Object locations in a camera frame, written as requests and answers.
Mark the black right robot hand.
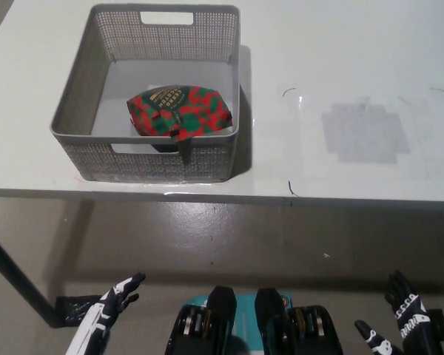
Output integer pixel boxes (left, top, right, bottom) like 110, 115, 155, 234
354, 269, 444, 355

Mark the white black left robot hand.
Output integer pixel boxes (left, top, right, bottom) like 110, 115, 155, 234
64, 272, 146, 355

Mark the red green coffee bean bag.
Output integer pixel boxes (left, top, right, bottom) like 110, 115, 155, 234
125, 84, 233, 164

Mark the black metal table leg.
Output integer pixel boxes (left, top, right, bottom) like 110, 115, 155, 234
0, 226, 66, 329

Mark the grey perforated plastic basket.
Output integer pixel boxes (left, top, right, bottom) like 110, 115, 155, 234
50, 3, 242, 183

